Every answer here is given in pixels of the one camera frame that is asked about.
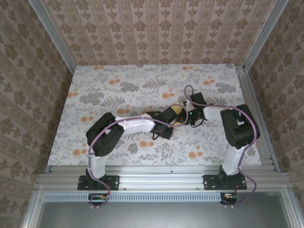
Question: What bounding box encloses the grey metal panel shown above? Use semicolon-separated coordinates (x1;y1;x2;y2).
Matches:
21;190;301;228

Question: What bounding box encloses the yellow square paper sheet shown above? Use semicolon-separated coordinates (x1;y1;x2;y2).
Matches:
171;104;187;134

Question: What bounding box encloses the grey slotted cable duct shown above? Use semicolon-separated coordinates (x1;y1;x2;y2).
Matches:
44;192;221;201

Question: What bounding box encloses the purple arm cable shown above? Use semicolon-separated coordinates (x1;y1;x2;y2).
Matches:
184;85;261;209
87;104;188;209

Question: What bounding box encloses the aluminium side rail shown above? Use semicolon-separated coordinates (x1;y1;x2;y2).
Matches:
235;66;281;172

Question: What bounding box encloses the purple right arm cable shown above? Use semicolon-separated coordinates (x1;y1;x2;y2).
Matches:
184;85;261;209

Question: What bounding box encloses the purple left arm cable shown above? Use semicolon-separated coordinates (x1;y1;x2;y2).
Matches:
87;104;188;209

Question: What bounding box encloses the aluminium frame rail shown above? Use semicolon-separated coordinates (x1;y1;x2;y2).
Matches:
35;165;293;190

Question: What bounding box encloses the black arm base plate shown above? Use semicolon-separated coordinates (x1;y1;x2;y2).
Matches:
203;174;247;190
77;175;120;190

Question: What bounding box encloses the black circuit board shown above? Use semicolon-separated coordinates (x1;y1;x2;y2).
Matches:
219;191;238;205
88;193;110;207

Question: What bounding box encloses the aluminium frame post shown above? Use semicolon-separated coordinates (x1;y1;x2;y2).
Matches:
28;0;77;73
242;0;292;72

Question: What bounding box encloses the floral table cover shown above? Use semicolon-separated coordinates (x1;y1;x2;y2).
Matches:
47;63;262;167

